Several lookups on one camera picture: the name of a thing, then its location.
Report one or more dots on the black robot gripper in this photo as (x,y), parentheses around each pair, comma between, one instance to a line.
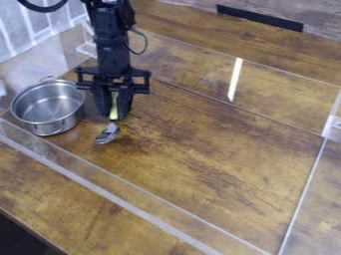
(113,19)

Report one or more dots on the green handled metal spoon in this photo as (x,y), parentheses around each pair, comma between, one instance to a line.
(110,133)

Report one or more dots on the clear acrylic triangle stand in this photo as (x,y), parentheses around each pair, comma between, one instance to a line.
(89,48)

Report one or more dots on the small stainless steel pot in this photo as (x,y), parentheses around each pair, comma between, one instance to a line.
(50,107)

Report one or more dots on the black bar on table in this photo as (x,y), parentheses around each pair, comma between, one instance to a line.
(260,18)

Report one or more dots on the clear acrylic enclosure wall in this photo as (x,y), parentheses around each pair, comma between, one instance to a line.
(169,217)

